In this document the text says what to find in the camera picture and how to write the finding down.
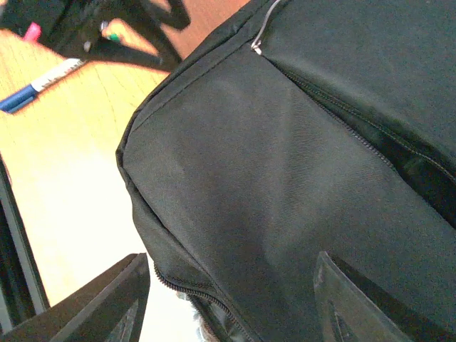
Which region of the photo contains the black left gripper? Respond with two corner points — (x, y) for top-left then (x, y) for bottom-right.
(1, 0), (191, 70)

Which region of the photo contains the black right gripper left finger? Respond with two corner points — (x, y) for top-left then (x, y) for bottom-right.
(1, 253), (150, 341)

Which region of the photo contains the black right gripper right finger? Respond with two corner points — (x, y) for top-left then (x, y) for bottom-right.
(313, 252), (445, 341)

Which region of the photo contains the black student backpack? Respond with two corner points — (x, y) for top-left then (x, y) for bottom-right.
(117, 1), (455, 341)

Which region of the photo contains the green highlighter marker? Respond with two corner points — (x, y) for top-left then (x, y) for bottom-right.
(99, 19), (123, 43)

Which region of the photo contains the pink highlighter marker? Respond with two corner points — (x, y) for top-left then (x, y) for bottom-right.
(23, 22), (42, 42)

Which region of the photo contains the blue ballpoint pen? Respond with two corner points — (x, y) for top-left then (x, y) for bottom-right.
(1, 58), (86, 113)

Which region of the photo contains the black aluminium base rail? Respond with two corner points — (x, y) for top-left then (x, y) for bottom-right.
(1, 162), (50, 334)

